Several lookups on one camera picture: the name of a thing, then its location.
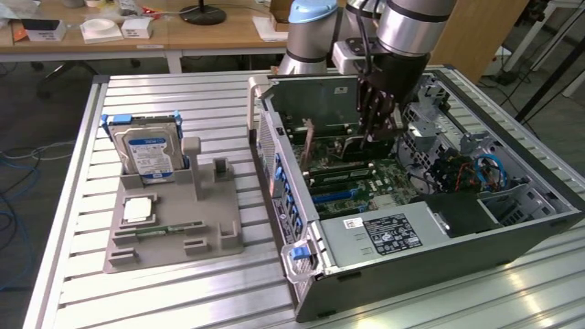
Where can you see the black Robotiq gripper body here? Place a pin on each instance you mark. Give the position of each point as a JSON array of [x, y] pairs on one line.
[[402, 75]]

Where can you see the black graphics card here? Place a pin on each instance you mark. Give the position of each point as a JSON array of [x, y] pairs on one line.
[[353, 152]]

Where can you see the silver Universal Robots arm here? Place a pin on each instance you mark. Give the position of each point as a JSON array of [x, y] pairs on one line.
[[305, 37]]

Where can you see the CPU socket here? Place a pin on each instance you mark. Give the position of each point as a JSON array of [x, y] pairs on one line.
[[326, 152]]

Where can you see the green motherboard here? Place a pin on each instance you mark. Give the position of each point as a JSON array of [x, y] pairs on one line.
[[387, 178]]

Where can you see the wooden cabinet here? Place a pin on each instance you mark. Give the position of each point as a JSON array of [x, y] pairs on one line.
[[483, 34]]

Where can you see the blue expansion slot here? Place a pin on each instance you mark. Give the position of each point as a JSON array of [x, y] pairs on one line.
[[330, 196]]

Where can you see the white paper booklet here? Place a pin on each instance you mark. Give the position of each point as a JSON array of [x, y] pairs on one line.
[[266, 29]]

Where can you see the blue card retention clips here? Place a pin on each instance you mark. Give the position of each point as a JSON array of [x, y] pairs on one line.
[[285, 192]]

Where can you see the brown cardboard box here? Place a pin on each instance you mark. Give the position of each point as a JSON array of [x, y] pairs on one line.
[[280, 10]]

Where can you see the black slanted stand pole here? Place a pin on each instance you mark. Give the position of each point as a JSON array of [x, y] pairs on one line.
[[547, 68]]

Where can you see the metal disk bay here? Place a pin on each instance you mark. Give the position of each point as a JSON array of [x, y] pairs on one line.
[[511, 205]]

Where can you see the wooden desk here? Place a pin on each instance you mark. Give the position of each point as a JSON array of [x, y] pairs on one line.
[[205, 34]]

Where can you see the grey power supply unit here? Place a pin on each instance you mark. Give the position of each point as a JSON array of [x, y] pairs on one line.
[[346, 250]]

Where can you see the black round lamp base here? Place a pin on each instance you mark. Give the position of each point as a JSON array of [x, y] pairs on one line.
[[202, 15]]

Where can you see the blue case latch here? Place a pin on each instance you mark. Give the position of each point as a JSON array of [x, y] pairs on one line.
[[300, 253]]

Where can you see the open dark PC case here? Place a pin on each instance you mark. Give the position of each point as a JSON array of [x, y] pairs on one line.
[[410, 274]]

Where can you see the hard disk in blue caddy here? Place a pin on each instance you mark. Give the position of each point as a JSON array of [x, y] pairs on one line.
[[145, 150]]

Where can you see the plain white cardboard box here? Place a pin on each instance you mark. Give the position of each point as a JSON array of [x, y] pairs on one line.
[[137, 29]]

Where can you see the grey plastic parts rack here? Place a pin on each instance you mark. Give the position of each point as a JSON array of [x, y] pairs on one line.
[[182, 240]]

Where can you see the silver CPU chip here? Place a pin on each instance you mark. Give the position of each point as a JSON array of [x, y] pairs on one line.
[[137, 210]]

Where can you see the green RAM stick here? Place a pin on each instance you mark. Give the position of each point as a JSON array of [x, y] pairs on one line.
[[150, 231]]

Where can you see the white round bowl box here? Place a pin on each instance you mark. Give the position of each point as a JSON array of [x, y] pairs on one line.
[[101, 31]]

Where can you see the black office chair base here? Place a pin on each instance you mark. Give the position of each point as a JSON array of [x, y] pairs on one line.
[[64, 73]]

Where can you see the white box with black lid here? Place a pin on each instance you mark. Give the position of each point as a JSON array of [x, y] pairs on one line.
[[44, 31]]

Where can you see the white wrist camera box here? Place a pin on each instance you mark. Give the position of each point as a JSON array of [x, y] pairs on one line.
[[346, 60]]

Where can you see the white table frame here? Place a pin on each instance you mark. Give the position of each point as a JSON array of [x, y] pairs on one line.
[[566, 41]]

